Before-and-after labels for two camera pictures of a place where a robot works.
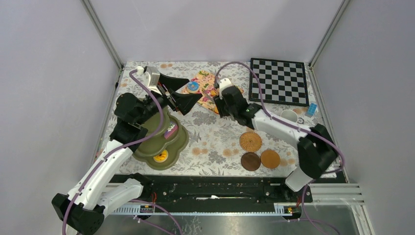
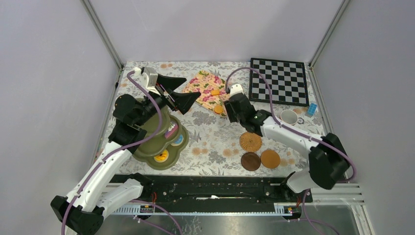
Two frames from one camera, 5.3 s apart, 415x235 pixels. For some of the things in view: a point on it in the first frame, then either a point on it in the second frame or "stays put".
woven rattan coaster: (250, 141) stays put
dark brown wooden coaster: (250, 161) stays put
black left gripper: (185, 101) stays put
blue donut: (193, 86) → (178, 141)
